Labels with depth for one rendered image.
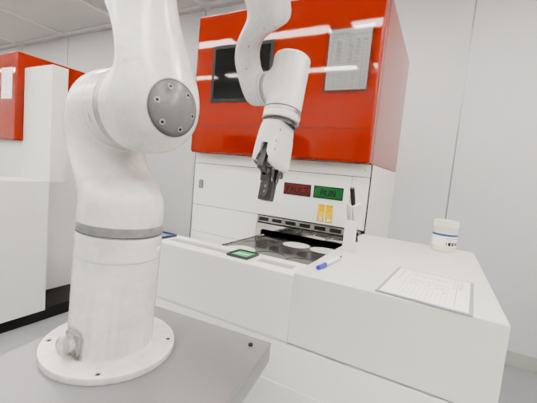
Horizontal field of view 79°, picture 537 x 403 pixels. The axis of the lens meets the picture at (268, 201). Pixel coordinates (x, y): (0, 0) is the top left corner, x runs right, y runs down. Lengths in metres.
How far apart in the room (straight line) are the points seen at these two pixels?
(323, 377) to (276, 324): 0.13
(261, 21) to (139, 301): 0.55
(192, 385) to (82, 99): 0.41
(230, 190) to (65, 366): 1.07
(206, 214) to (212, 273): 0.82
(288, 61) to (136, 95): 0.42
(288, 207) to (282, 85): 0.69
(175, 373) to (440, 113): 2.51
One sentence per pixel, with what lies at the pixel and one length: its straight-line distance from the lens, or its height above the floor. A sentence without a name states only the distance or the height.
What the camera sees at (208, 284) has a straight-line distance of 0.78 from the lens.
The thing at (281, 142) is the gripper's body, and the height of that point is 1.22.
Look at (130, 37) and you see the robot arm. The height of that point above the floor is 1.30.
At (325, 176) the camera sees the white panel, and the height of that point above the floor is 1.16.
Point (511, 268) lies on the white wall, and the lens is 2.78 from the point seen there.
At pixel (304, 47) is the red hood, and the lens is 1.35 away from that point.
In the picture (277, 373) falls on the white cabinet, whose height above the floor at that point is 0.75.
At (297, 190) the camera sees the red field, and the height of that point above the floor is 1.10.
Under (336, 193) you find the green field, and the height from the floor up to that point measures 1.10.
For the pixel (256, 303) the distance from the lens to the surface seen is 0.72.
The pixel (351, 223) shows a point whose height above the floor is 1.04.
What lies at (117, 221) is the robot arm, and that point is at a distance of 0.47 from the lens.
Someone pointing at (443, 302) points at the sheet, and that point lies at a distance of 0.63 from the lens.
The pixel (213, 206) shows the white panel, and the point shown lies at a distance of 1.53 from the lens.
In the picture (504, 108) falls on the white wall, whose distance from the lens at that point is 2.77.
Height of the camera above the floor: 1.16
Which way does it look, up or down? 5 degrees down
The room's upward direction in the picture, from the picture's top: 5 degrees clockwise
